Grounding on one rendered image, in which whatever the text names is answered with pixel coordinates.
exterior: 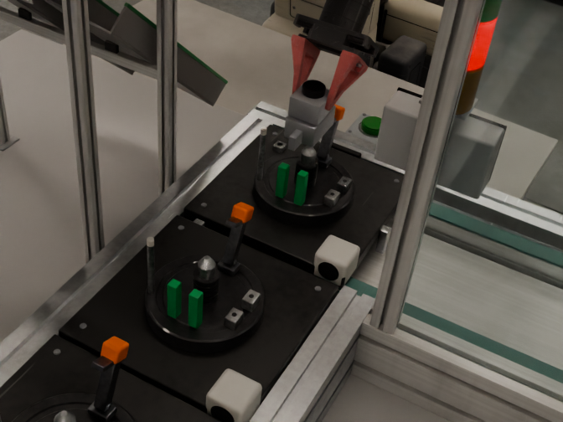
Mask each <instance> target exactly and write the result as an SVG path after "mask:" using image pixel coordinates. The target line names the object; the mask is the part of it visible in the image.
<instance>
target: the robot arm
mask: <svg viewBox="0 0 563 422"><path fill-rule="evenodd" d="M373 1H374V0H326V2H325V4H324V7H323V10H322V13H321V16H320V18H319V20H317V19H315V18H310V17H308V16H304V15H301V14H299V13H297V15H296V17H295V19H294V22H293V24H294V25H296V26H297V27H299V28H300V27H303V28H304V30H303V31H302V32H303V33H305V34H306V35H307V36H306V35H303V34H299V35H298V36H297V35H295V34H293V35H292V38H291V41H292V59H293V69H294V74H293V85H292V93H294V92H295V91H296V90H297V89H298V88H299V87H300V86H301V85H302V84H303V83H304V82H305V81H307V79H308V77H309V75H310V73H311V71H312V68H313V66H314V65H315V63H316V61H317V58H318V56H319V54H320V51H321V50H322V51H325V52H328V53H330V54H335V55H337V56H340V57H339V61H338V65H337V68H336V71H335V74H334V77H333V81H332V84H331V87H330V90H329V92H328V98H327V101H326V105H325V110H327V111H330V110H331V109H332V108H333V106H334V105H335V103H336V102H337V101H338V99H339V98H340V96H341V95H342V94H343V93H344V92H345V91H346V90H347V89H348V88H349V87H350V86H351V85H352V84H353V83H354V82H355V81H356V80H357V79H358V78H359V77H360V76H361V75H362V74H363V73H365V72H366V70H367V69H368V65H367V64H366V63H365V61H366V59H367V58H366V57H365V56H364V55H363V54H362V53H365V54H369V55H371V56H372V57H373V58H375V57H376V55H377V53H378V51H379V47H378V46H377V45H376V43H375V42H374V41H373V40H372V38H371V37H370V36H368V35H365V34H362V31H363V28H364V25H365V22H366V20H367V17H368V15H369V11H370V9H371V7H372V4H373ZM361 52H362V53H361Z"/></svg>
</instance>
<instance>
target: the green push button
mask: <svg viewBox="0 0 563 422"><path fill-rule="evenodd" d="M380 123H381V118H379V117H377V116H368V117H365V118H364V119H363V120H362V123H361V129H362V130H363V131H364V132H365V133H367V134H370V135H373V136H378V135H379V131H380Z"/></svg>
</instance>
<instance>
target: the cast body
mask: <svg viewBox="0 0 563 422"><path fill-rule="evenodd" d="M328 92H329V89H327V88H326V86H325V84H324V83H322V82H321V81H318V80H308V81H305V82H304V83H303V84H302V85H301V86H300V87H299V88H298V89H297V90H296V91H295V92H294V93H293V94H292V95H291V96H290V100H289V109H288V115H289V116H288V117H287V118H286V121H285V131H284V137H287V138H289V141H288V149H290V150H292V151H295V150H296V149H297V148H298V147H299V146H300V145H301V143H303V144H305V145H308V146H310V147H314V146H315V145H316V143H317V142H318V141H319V140H320V139H321V138H322V136H323V135H324V134H325V133H326V132H327V131H328V129H329V128H330V127H331V126H332V125H333V122H334V116H335V110H336V106H335V105H334V106H333V108H332V109H331V110H330V111H327V110H325V105H326V101H327V98H328Z"/></svg>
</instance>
